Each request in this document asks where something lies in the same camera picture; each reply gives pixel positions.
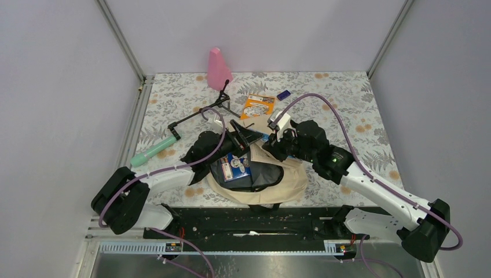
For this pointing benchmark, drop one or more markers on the beige canvas backpack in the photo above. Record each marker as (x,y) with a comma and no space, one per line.
(268,183)

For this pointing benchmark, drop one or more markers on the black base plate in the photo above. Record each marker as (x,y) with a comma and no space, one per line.
(241,229)

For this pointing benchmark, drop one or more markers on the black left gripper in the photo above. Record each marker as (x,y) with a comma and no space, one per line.
(244,138)

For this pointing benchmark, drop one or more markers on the small purple box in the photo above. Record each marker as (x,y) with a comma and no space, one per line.
(283,95)

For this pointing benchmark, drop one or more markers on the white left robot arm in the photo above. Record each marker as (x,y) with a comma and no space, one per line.
(122,204)

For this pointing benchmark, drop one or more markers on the blue picture book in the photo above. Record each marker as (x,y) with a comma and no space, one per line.
(234,167)

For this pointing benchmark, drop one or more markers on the pink cone-shaped object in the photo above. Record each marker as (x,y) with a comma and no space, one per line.
(217,72)

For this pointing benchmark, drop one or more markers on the green tube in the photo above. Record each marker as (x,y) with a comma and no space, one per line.
(141,158)

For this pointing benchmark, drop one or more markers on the blue booklet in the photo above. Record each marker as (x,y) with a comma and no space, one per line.
(258,154)

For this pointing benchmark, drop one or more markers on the orange booklet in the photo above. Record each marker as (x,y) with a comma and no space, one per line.
(257,105)

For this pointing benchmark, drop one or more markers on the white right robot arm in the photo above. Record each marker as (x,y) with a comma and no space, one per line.
(421,227)

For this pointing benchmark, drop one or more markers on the black compass tool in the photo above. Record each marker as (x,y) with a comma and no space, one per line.
(223,101)

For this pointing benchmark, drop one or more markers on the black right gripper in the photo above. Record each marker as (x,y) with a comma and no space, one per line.
(274,145)

